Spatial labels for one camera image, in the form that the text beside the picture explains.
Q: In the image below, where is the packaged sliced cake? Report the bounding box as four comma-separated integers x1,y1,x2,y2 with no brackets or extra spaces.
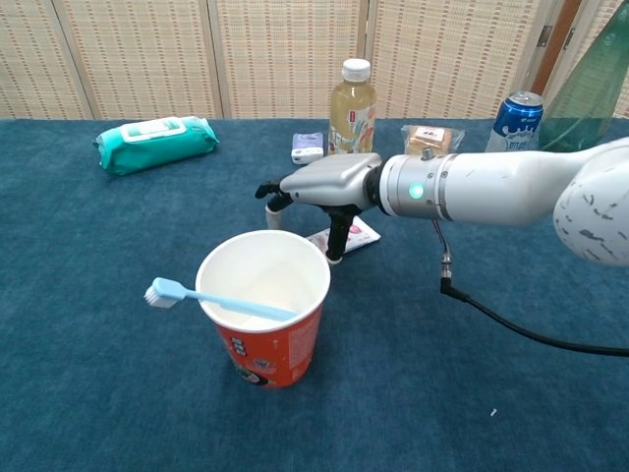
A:
401,124,466,158

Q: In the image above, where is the white toothpaste tube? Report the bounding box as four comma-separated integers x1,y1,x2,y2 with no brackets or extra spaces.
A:
305,215,382,257

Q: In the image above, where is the teal wet wipes pack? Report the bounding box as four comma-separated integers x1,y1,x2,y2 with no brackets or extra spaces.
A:
91,115,221,177

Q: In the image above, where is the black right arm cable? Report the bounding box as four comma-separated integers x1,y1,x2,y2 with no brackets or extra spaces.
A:
431,219,629,358

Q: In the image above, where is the light blue toothbrush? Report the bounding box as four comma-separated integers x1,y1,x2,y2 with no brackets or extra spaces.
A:
143,276,298,323

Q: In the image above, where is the brown wooden post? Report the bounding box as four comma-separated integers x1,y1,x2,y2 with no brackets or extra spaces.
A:
530,0,584,97

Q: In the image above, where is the small purple card box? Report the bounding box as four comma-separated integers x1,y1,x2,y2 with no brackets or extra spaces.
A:
290,131,325,165

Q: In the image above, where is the yellow drink bottle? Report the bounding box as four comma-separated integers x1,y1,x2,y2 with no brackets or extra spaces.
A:
326,57,378,156

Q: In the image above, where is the blue felt table mat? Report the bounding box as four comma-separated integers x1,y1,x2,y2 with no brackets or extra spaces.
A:
0,117,629,472

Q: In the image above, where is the bamboo folding screen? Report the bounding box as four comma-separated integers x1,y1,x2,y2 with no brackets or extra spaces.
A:
0,0,629,122

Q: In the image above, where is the red paper cup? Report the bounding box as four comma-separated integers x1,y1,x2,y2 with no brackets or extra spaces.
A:
195,229,332,389

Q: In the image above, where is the green spray bottle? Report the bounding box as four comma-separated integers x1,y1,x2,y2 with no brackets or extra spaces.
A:
537,0,629,153

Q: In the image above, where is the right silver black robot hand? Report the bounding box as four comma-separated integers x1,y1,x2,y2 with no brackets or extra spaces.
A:
254,152,384,266

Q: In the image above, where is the blue white drink can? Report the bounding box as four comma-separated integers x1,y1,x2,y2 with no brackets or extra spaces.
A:
485,90,545,153

